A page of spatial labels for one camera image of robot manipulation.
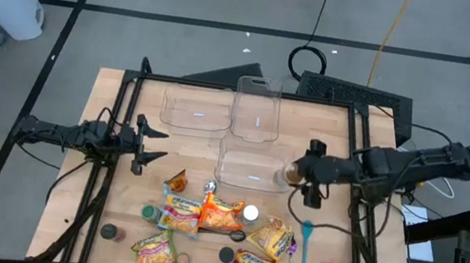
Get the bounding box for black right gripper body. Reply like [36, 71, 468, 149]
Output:
[287, 136, 334, 210]

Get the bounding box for black-lid spice jar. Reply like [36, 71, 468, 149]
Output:
[216, 245, 237, 263]

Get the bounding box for black perforated computer case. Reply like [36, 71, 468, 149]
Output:
[290, 68, 419, 149]

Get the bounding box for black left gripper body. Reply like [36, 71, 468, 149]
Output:
[114, 110, 152, 177]

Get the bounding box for clear plastic bin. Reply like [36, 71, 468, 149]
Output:
[228, 73, 288, 147]
[157, 79, 237, 142]
[212, 133, 300, 197]

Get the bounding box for yellow cable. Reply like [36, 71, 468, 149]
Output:
[365, 0, 414, 93]

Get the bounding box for silver spoon striped handle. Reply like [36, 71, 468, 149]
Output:
[203, 178, 220, 195]

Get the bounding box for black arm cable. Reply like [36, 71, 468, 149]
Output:
[6, 142, 98, 213]
[283, 180, 369, 242]

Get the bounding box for taco seasoning mix packet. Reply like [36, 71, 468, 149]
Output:
[162, 166, 191, 195]

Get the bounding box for green-lid spice jar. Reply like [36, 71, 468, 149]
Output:
[139, 202, 163, 225]

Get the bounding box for orange chicken ramen pack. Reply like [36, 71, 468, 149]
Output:
[197, 191, 248, 237]

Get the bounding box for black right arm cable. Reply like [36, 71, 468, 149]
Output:
[283, 180, 369, 242]

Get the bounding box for long black cable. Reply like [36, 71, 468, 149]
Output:
[285, 0, 338, 85]

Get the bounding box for teal plastic spoon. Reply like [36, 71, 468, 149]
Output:
[295, 218, 317, 263]

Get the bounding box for black desk edge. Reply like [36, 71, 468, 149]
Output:
[402, 198, 470, 254]

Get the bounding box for chili shrimp ramen pack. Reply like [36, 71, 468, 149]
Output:
[128, 224, 183, 263]

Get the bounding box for white-lid spice jar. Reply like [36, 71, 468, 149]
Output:
[241, 203, 261, 227]

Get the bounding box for black metal spoon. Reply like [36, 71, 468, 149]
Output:
[196, 223, 248, 245]

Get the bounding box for white paper sheet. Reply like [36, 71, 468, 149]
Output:
[393, 203, 443, 263]

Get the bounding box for white cable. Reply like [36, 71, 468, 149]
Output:
[392, 144, 462, 201]

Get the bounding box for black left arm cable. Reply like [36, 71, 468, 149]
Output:
[6, 142, 98, 213]

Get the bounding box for blue less-sodium ramen pack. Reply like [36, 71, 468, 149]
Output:
[155, 184, 206, 241]

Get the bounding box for black flat panel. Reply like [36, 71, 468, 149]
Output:
[181, 52, 266, 92]

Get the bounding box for tan-top brown spice jar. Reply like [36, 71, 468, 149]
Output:
[272, 157, 307, 189]

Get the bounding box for orange can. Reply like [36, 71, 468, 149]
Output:
[98, 222, 129, 246]

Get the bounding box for yellow ramen pack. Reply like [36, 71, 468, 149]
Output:
[243, 212, 297, 263]

